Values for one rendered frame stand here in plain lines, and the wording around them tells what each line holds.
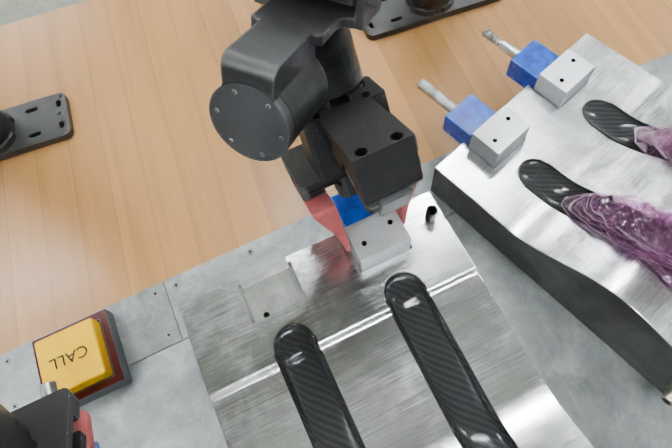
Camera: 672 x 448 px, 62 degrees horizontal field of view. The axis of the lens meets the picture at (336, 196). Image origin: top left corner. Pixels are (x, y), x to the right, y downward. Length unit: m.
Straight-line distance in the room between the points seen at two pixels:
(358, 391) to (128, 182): 0.38
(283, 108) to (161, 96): 0.45
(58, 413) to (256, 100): 0.23
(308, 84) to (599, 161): 0.37
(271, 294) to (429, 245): 0.16
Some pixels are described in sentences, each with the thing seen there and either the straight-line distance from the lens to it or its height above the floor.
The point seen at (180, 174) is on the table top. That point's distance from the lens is 0.70.
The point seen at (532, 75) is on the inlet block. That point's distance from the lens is 0.67.
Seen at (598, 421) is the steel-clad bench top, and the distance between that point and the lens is 0.62.
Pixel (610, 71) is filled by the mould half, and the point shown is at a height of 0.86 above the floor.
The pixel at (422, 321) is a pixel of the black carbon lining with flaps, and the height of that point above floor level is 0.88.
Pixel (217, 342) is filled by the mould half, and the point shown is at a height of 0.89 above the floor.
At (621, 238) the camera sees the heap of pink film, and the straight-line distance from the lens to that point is 0.56.
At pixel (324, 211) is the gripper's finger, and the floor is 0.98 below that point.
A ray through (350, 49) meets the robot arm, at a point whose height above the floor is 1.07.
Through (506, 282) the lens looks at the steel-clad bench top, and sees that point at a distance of 0.62.
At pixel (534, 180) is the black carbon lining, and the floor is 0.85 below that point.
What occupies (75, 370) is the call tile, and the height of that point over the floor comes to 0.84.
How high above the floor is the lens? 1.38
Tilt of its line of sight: 64 degrees down
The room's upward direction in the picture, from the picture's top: 8 degrees counter-clockwise
